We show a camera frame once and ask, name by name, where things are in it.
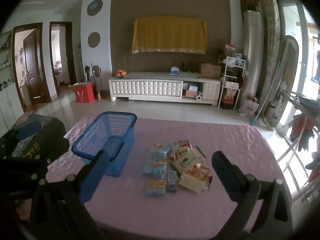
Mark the orange snack packet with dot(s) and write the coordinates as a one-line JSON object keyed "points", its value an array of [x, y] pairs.
{"points": [[200, 172]]}

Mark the pink box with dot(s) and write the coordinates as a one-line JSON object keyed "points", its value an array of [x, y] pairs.
{"points": [[190, 93]]}

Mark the standing air conditioner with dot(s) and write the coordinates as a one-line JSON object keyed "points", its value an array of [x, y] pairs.
{"points": [[253, 55]]}

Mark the pink quilted tablecloth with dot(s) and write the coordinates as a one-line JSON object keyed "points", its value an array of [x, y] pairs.
{"points": [[155, 212]]}

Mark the thin green snack packet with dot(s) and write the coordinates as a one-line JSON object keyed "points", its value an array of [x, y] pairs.
{"points": [[200, 152]]}

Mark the small dark blue snack packet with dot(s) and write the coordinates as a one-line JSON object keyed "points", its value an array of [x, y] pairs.
{"points": [[172, 182]]}

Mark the cream snack packet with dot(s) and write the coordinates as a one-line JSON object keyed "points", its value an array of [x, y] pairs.
{"points": [[192, 183]]}

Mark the paper towel roll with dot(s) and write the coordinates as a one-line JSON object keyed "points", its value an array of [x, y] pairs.
{"points": [[199, 97]]}

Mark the brown door frame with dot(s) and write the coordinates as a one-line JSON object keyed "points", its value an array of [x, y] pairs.
{"points": [[71, 55]]}

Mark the light blue cartoon snack packet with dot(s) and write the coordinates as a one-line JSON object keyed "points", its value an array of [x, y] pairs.
{"points": [[155, 187]]}

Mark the ironing board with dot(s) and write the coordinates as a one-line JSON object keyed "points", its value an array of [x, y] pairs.
{"points": [[285, 80]]}

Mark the silver snack packet red label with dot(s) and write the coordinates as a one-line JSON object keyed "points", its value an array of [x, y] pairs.
{"points": [[178, 153]]}

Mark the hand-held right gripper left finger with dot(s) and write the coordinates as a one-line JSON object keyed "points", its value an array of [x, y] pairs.
{"points": [[96, 175]]}

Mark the cardboard box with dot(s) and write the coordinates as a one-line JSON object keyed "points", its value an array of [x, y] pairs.
{"points": [[210, 70]]}

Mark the clothes drying rack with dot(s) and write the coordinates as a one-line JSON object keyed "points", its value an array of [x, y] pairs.
{"points": [[302, 135]]}

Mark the red and white snack packet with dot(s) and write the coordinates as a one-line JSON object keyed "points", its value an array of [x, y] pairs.
{"points": [[185, 143]]}

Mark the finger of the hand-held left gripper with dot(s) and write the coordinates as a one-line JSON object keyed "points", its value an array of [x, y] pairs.
{"points": [[22, 167]]}

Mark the red box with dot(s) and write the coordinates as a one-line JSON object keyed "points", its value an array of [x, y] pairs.
{"points": [[83, 92]]}

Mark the plate of oranges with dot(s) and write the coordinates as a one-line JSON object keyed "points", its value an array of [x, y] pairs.
{"points": [[121, 73]]}

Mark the white wall cabinet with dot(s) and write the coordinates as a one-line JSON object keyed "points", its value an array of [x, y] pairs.
{"points": [[7, 92]]}

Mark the green and yellow snack packet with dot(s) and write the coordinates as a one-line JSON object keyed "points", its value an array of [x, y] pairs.
{"points": [[186, 161]]}

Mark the blue tissue box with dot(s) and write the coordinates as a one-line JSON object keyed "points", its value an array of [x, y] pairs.
{"points": [[175, 71]]}

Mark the round wall decoration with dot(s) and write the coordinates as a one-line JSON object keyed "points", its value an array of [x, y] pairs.
{"points": [[94, 40], [94, 7]]}

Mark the black bag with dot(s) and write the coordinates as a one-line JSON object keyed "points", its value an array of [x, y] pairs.
{"points": [[188, 67]]}

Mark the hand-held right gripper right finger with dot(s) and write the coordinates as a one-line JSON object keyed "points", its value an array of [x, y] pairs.
{"points": [[223, 173]]}

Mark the blue plastic basket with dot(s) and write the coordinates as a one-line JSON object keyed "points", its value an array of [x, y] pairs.
{"points": [[110, 135]]}

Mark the yellow cloth cover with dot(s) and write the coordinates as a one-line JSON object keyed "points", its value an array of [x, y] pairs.
{"points": [[170, 35]]}

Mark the white tufted tv cabinet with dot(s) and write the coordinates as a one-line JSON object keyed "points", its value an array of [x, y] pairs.
{"points": [[150, 87]]}

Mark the brown wooden door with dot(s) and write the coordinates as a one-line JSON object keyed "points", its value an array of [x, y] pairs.
{"points": [[31, 67]]}

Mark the white shelf rack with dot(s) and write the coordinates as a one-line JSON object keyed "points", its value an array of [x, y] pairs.
{"points": [[231, 80]]}

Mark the white plastic shopping bag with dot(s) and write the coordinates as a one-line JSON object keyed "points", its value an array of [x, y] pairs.
{"points": [[248, 107]]}

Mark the floral mattress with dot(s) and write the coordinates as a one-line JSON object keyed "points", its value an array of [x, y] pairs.
{"points": [[271, 42]]}

